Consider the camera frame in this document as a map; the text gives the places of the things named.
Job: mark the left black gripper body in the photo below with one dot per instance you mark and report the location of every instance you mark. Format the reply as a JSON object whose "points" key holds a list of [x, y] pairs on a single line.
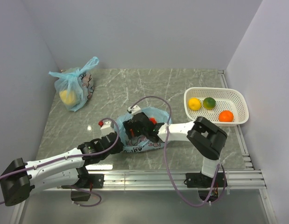
{"points": [[117, 150]]}

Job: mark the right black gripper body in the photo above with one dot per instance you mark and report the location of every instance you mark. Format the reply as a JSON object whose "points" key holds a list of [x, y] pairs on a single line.
{"points": [[129, 125]]}

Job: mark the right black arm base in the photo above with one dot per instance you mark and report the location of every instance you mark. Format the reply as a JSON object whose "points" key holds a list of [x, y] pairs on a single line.
{"points": [[197, 180]]}

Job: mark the blue plastic bag with print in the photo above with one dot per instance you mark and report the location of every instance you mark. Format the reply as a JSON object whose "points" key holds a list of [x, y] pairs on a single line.
{"points": [[141, 143]]}

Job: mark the yellow lemon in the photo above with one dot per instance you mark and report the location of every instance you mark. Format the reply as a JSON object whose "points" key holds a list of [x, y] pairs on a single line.
{"points": [[194, 104]]}

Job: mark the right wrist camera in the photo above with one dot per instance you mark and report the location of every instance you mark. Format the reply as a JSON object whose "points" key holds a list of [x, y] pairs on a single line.
{"points": [[134, 110]]}

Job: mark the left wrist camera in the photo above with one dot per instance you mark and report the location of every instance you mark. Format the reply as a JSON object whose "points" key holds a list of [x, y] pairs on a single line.
{"points": [[106, 127]]}

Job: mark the green lime in basket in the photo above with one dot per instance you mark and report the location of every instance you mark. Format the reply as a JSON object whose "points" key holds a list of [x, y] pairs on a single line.
{"points": [[209, 103]]}

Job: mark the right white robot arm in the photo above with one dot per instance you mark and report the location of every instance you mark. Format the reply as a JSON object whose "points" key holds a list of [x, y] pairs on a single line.
{"points": [[204, 135]]}

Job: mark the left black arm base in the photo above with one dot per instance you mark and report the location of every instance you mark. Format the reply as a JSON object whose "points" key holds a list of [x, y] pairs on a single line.
{"points": [[94, 181]]}

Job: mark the orange in basket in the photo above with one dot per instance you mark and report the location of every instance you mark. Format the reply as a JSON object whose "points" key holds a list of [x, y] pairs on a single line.
{"points": [[226, 116]]}

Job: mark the yellow fruit in left bag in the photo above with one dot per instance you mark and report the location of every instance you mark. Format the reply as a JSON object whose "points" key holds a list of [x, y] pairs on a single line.
{"points": [[69, 98]]}

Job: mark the red apple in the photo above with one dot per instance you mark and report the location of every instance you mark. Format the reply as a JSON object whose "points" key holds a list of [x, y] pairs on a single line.
{"points": [[153, 120]]}

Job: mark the white perforated plastic basket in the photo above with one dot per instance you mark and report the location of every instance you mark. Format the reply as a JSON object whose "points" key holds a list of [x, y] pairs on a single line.
{"points": [[225, 100]]}

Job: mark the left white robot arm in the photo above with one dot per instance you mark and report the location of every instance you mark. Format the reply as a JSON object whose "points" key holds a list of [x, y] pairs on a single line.
{"points": [[22, 179]]}

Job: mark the aluminium rail frame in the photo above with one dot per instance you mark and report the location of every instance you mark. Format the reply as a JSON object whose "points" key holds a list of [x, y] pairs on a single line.
{"points": [[136, 188]]}

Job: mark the knotted blue bag left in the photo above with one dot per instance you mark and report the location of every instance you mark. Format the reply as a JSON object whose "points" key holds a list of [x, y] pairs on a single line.
{"points": [[78, 80]]}

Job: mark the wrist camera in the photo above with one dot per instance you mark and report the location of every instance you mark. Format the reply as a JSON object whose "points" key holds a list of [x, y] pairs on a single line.
{"points": [[134, 110], [106, 127]]}

